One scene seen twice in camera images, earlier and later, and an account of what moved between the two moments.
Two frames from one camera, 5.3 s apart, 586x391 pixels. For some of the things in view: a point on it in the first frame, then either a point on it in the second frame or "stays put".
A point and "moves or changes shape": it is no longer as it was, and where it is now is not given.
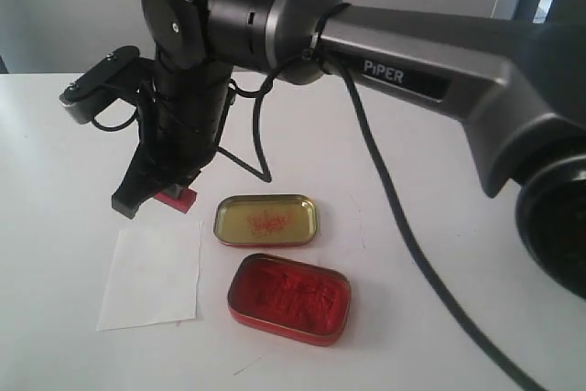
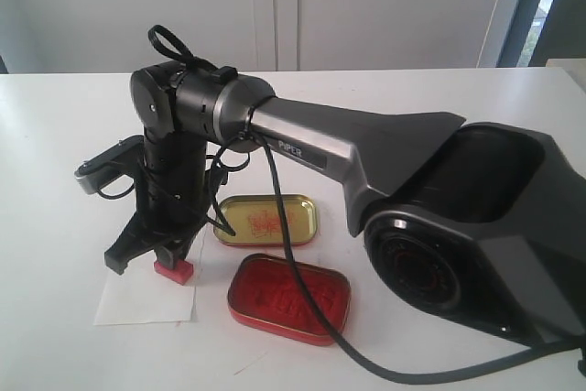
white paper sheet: [154, 277] stays put
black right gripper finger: [175, 190] to [168, 253]
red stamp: [181, 205] moves or changes shape
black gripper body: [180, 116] to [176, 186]
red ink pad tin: [290, 299] stays put
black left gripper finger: [141, 182] to [137, 237]
